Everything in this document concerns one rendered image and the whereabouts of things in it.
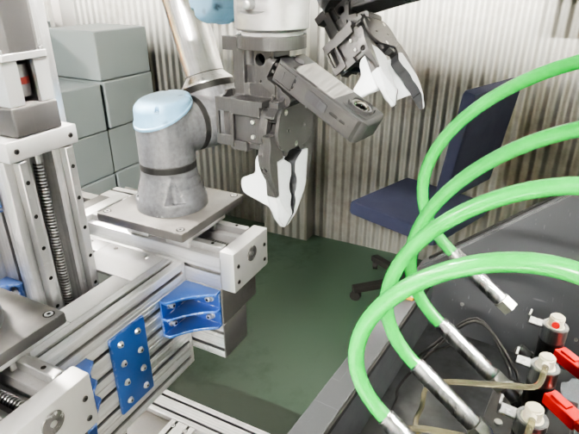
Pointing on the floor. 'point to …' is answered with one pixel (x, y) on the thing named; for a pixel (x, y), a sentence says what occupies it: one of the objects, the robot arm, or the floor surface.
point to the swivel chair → (484, 133)
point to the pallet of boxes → (102, 98)
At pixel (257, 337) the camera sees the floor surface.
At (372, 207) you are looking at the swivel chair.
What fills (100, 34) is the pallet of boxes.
